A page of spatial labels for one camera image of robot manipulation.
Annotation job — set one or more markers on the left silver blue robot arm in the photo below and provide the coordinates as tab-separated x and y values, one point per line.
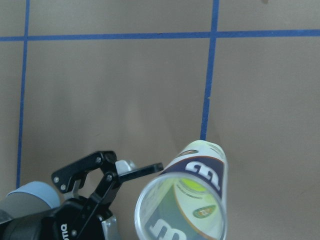
94	185

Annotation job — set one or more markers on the clear tennis ball can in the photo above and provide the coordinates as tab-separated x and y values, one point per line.
166	211

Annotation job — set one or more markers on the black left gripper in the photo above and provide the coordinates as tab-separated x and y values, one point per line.
27	217

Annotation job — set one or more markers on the yellow Wilson tennis ball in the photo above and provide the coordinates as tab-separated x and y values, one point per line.
193	187

